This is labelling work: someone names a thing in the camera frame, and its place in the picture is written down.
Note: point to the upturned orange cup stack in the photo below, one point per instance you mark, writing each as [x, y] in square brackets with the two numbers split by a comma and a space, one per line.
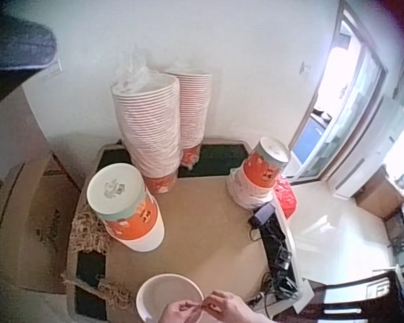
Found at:
[128, 208]
[259, 171]

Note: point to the person's left hand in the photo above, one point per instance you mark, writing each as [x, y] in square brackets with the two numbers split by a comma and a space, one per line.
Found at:
[176, 314]

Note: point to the tall stack of white cups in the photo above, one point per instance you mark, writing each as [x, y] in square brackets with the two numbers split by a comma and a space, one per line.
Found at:
[195, 107]
[148, 128]

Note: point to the person's left fingers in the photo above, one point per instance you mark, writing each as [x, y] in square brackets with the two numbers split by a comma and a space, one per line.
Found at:
[188, 306]

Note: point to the dark grey padded object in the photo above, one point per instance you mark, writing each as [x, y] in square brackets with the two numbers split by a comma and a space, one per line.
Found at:
[20, 43]

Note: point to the clear plastic bag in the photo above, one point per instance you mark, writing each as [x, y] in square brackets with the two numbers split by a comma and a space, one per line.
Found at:
[133, 72]

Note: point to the large cardboard box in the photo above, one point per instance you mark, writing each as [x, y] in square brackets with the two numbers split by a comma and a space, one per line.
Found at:
[23, 222]

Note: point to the brown cardboard sheet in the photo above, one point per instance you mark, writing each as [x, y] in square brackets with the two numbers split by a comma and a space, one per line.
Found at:
[208, 235]

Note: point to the red printed box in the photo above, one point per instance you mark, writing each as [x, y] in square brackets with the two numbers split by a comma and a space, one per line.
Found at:
[286, 196]

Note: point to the white air conditioner unit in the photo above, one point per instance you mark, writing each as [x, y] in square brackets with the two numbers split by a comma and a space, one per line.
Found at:
[373, 151]

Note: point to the small thin strip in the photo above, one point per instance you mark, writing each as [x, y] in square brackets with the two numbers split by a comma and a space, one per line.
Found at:
[202, 307]

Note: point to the sliding glass door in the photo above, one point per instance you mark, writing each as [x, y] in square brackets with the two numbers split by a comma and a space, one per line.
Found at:
[343, 101]

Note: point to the black power adapter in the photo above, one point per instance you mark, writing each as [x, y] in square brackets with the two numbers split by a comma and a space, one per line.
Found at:
[262, 215]

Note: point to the person's right fingers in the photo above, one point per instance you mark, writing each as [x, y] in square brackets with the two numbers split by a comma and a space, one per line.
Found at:
[211, 303]

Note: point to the person's right hand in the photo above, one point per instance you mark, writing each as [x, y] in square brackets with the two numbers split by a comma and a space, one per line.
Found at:
[229, 309]

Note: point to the white wall switch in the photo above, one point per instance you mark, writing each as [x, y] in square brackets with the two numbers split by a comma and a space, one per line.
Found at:
[304, 67]

